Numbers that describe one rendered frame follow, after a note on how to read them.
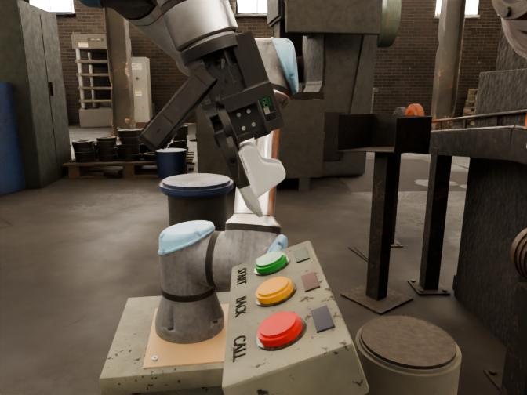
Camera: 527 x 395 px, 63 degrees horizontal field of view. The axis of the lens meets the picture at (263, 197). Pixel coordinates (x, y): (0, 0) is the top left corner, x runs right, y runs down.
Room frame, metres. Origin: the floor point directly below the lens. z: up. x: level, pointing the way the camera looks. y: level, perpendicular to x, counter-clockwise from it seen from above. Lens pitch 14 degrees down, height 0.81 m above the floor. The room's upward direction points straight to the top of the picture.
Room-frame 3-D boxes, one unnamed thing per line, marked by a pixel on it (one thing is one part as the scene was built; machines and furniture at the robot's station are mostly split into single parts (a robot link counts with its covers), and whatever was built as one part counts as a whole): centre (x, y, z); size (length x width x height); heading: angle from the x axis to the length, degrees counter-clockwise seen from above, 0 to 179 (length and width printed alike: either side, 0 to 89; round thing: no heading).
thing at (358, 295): (1.60, -0.44, 0.36); 0.26 x 0.20 x 0.72; 37
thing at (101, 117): (10.43, 3.44, 1.03); 1.54 x 0.94 x 2.05; 92
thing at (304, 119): (3.84, 0.06, 0.39); 1.03 x 0.83 x 0.79; 96
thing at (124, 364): (0.86, 0.16, 0.28); 0.32 x 0.32 x 0.04; 8
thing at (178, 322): (0.86, 0.16, 0.35); 0.15 x 0.15 x 0.10
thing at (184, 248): (0.86, 0.15, 0.47); 0.13 x 0.12 x 0.14; 78
